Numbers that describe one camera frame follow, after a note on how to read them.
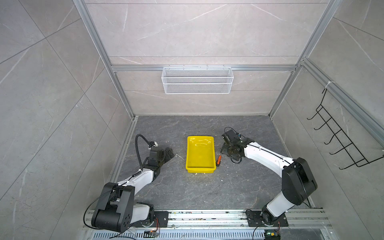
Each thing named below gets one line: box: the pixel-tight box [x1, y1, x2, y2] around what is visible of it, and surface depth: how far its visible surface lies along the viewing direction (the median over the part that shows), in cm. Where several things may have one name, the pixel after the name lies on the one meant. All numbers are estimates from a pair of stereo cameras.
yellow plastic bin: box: [186, 136, 216, 174], surface depth 95 cm
